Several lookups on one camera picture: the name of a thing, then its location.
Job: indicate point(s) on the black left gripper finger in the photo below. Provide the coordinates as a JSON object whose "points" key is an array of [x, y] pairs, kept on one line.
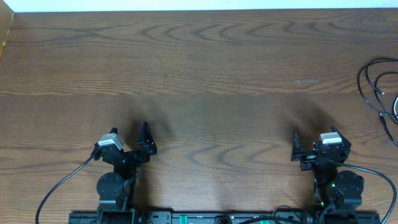
{"points": [[113, 131], [145, 139]]}

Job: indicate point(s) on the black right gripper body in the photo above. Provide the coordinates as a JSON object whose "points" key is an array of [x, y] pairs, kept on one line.
{"points": [[308, 163]]}

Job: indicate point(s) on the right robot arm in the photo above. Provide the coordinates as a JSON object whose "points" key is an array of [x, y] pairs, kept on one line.
{"points": [[338, 193]]}

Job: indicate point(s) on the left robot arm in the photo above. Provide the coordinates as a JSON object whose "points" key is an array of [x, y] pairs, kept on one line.
{"points": [[116, 188]]}

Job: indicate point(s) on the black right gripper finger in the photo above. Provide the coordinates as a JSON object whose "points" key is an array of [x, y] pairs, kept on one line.
{"points": [[296, 148], [347, 144]]}

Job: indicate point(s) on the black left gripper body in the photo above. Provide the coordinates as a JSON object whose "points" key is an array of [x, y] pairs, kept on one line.
{"points": [[130, 156]]}

